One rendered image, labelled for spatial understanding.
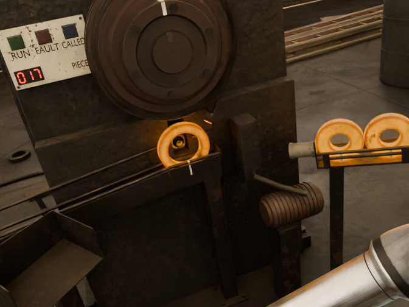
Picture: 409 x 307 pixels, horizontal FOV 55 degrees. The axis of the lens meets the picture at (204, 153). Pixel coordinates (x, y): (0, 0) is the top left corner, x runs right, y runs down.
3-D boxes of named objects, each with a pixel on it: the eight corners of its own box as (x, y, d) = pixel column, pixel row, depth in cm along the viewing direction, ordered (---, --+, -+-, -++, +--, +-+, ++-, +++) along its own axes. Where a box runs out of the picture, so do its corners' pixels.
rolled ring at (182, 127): (206, 118, 137) (202, 115, 139) (154, 133, 133) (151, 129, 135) (213, 164, 145) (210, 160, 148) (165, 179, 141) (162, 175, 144)
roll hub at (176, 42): (133, 105, 120) (109, 10, 107) (219, 83, 126) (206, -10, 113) (136, 111, 116) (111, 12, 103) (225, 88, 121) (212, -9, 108)
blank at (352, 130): (313, 120, 138) (313, 125, 135) (361, 115, 132) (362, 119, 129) (319, 159, 144) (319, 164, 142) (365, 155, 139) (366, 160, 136)
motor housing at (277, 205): (266, 291, 173) (255, 190, 148) (311, 274, 178) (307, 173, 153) (280, 314, 162) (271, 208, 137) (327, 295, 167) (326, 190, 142)
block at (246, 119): (234, 170, 158) (227, 115, 147) (252, 164, 160) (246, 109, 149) (245, 183, 149) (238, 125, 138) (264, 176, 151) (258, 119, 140)
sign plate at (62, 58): (17, 89, 126) (-6, 31, 118) (98, 70, 131) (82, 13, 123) (16, 91, 124) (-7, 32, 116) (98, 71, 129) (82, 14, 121)
